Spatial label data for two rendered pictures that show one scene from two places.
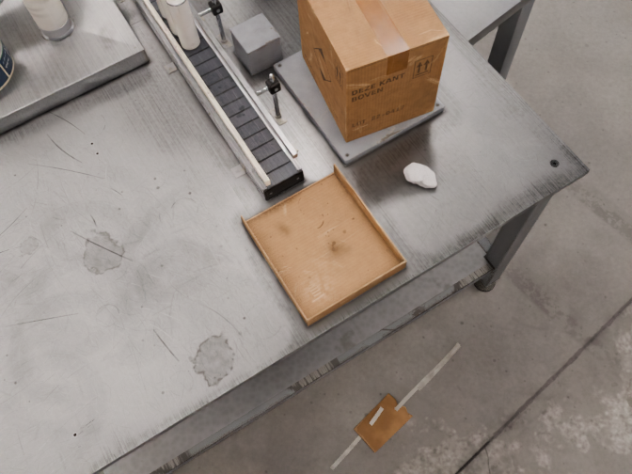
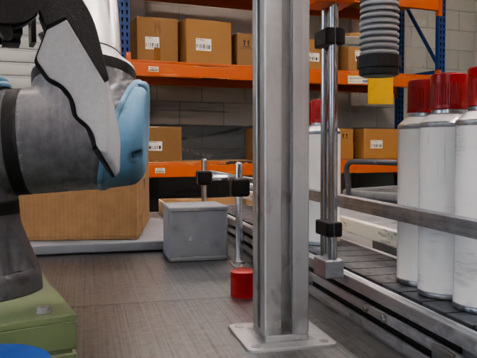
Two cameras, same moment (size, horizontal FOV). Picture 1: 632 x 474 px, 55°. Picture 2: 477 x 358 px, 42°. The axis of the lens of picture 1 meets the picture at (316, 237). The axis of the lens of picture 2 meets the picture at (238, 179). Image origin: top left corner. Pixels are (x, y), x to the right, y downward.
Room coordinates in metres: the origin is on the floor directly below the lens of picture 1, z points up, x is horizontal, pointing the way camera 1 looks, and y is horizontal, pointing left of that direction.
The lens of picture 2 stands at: (2.17, 0.40, 1.02)
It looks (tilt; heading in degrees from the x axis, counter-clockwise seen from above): 3 degrees down; 192
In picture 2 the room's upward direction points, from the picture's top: straight up
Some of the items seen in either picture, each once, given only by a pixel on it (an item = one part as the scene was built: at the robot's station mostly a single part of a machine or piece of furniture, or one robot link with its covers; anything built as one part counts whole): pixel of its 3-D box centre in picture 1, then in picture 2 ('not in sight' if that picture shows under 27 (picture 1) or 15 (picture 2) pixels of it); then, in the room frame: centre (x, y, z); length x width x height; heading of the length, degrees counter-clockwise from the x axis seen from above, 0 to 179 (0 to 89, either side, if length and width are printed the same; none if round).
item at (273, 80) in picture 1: (267, 101); (214, 197); (0.94, 0.08, 0.91); 0.07 x 0.03 x 0.16; 116
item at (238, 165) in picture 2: (212, 23); (252, 213); (1.21, 0.21, 0.91); 0.07 x 0.03 x 0.16; 116
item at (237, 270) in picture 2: not in sight; (243, 282); (1.41, 0.24, 0.85); 0.03 x 0.03 x 0.03
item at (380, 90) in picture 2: not in sight; (380, 77); (1.47, 0.41, 1.09); 0.03 x 0.01 x 0.06; 116
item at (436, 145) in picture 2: not in sight; (447, 185); (1.57, 0.47, 0.98); 0.05 x 0.05 x 0.20
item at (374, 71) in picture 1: (368, 46); (84, 163); (1.01, -0.17, 0.99); 0.30 x 0.24 x 0.27; 16
